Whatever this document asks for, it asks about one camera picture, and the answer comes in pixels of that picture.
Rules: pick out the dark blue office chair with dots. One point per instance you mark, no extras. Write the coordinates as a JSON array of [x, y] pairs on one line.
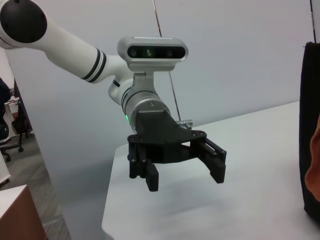
[[3, 95]]

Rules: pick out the wooden cabinet with white top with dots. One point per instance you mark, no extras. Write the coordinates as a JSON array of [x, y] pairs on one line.
[[20, 220]]

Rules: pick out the black canvas food bag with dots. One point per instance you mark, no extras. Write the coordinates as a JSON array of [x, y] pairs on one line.
[[306, 100]]

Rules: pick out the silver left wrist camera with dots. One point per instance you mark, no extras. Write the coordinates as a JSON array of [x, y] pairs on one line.
[[150, 65]]

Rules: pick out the black office chair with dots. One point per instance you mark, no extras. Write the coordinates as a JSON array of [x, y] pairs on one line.
[[21, 127]]

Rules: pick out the white office desk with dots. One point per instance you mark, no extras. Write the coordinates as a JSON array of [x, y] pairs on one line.
[[12, 107]]

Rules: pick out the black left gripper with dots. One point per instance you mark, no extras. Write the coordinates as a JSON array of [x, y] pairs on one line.
[[160, 130]]

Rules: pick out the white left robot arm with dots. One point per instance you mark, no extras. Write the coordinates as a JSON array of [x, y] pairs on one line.
[[70, 47]]

